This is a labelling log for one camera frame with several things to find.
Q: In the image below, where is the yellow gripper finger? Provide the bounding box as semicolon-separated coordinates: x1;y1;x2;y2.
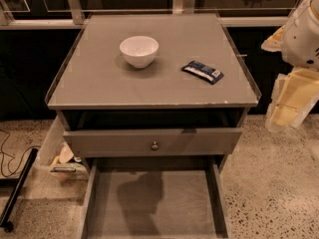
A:
261;26;284;52
265;67;319;132

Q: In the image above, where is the blue rxbar blueberry packet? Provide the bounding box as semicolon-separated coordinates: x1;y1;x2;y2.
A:
181;61;224;85

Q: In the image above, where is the grey top drawer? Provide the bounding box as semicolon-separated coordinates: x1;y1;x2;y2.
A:
64;127;241;158

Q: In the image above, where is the grey drawer cabinet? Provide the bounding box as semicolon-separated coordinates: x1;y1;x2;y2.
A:
44;12;262;171

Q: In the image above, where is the grey open middle drawer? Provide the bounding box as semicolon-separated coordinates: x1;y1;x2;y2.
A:
77;156;232;239

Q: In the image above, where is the metal window frame rail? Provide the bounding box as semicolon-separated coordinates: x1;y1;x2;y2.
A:
0;0;302;30

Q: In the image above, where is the black metal stand leg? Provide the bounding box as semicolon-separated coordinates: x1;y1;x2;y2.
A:
0;148;38;233

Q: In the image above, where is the black cable on floor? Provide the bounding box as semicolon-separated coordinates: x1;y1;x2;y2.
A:
0;128;42;179

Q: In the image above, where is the white ceramic bowl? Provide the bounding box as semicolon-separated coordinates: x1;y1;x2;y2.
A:
120;36;160;69

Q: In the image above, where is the brass drawer knob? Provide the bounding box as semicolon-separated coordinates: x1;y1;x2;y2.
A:
151;141;160;151

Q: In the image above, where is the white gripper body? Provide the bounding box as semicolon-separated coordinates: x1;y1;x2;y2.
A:
281;15;319;69

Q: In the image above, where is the clear plastic bin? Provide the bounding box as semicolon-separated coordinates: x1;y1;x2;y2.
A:
36;118;88;181

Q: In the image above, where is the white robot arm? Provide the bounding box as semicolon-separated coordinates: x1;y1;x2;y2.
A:
261;0;319;131

